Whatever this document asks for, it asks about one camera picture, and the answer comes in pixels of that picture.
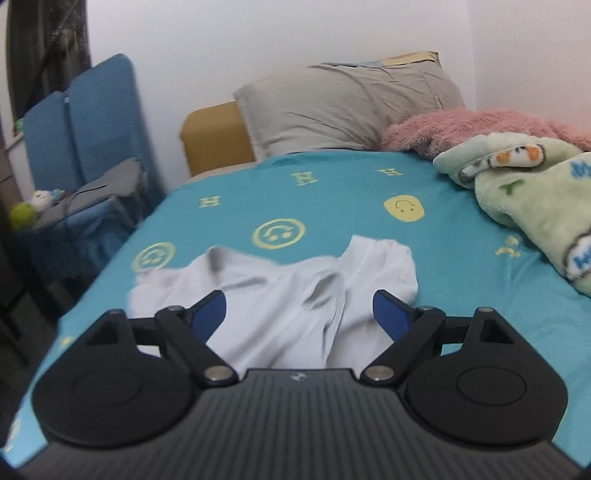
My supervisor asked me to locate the pink fluffy blanket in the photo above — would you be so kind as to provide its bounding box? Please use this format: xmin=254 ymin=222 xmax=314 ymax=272
xmin=379 ymin=108 xmax=591 ymax=160

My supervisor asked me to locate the grey cloth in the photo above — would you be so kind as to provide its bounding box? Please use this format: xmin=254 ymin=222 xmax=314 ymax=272
xmin=33 ymin=157 xmax=144 ymax=230

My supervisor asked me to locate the dark curtain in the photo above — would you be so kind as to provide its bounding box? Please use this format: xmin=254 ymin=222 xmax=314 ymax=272
xmin=6 ymin=0 xmax=93 ymax=121

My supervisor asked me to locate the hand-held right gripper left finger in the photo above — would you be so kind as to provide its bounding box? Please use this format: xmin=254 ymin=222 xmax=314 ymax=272
xmin=83 ymin=289 xmax=240 ymax=387

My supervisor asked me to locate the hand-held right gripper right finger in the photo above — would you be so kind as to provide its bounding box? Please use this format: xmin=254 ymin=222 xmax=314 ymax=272
xmin=360 ymin=289 xmax=517 ymax=384

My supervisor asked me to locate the grey pillow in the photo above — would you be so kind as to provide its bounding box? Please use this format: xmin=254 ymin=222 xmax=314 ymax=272
xmin=233 ymin=59 xmax=466 ymax=160

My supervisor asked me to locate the white shirt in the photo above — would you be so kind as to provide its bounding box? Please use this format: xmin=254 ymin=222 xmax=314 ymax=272
xmin=127 ymin=234 xmax=420 ymax=370

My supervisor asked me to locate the blue folding chair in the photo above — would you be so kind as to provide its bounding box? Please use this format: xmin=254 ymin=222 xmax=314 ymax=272
xmin=22 ymin=54 xmax=166 ymax=282

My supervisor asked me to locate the green printed fleece blanket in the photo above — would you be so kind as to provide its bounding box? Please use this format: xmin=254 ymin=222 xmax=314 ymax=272
xmin=433 ymin=133 xmax=591 ymax=297

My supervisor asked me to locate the yellow wooden headboard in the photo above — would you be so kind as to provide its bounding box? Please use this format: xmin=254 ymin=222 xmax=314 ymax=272
xmin=179 ymin=52 xmax=441 ymax=178

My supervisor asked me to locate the green and white plush toy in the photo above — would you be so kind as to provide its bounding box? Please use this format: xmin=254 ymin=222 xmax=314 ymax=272
xmin=10 ymin=188 xmax=65 ymax=232

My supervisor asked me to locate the teal smiley print bed sheet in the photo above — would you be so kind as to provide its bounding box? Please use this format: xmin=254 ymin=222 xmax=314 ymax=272
xmin=0 ymin=150 xmax=591 ymax=470

